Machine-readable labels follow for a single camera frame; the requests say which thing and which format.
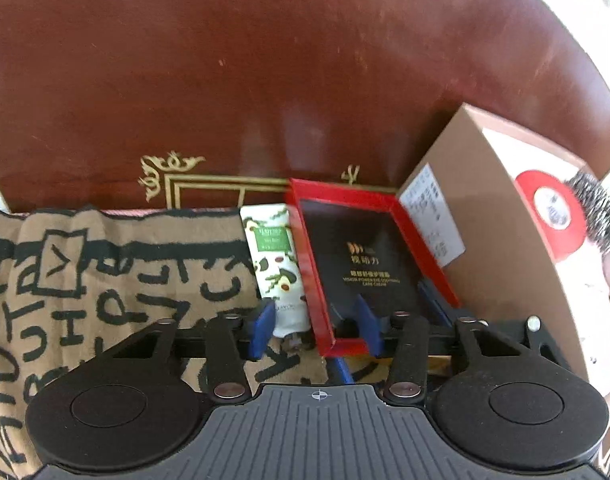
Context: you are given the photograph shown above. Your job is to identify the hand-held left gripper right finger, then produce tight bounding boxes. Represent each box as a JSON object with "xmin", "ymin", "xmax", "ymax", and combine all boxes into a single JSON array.
[{"xmin": 354, "ymin": 294, "xmax": 533, "ymax": 407}]

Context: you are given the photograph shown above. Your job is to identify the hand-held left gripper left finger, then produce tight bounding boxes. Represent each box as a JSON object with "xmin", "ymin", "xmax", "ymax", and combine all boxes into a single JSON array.
[{"xmin": 110, "ymin": 300, "xmax": 278, "ymax": 405}]

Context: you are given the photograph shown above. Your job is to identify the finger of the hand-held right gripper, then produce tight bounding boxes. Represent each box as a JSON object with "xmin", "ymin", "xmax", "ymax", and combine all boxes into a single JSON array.
[
  {"xmin": 417, "ymin": 279, "xmax": 572, "ymax": 372},
  {"xmin": 326, "ymin": 355, "xmax": 354, "ymax": 387}
]

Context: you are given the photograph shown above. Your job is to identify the red and black box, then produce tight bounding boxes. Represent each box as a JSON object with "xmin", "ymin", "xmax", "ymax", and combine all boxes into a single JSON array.
[{"xmin": 285, "ymin": 177, "xmax": 460, "ymax": 359}]

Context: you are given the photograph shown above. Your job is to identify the white green hand cream tube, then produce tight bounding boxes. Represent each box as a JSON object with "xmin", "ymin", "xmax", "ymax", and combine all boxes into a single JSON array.
[{"xmin": 240, "ymin": 204, "xmax": 318, "ymax": 354}]

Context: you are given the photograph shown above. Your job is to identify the brown cardboard box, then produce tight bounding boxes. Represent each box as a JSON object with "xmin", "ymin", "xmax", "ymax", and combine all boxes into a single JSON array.
[{"xmin": 397, "ymin": 102, "xmax": 610, "ymax": 396}]

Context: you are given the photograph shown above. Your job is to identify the steel wool scrubber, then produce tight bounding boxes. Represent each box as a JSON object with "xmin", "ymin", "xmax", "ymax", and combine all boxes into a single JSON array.
[{"xmin": 567, "ymin": 170, "xmax": 610, "ymax": 257}]

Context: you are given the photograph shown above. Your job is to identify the brown letter print blanket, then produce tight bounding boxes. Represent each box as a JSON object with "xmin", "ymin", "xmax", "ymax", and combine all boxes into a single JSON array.
[{"xmin": 0, "ymin": 204, "xmax": 386, "ymax": 480}]

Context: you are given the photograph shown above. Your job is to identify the dark red wooden headboard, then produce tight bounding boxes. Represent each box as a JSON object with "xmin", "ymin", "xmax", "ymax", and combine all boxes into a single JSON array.
[{"xmin": 0, "ymin": 0, "xmax": 610, "ymax": 212}]

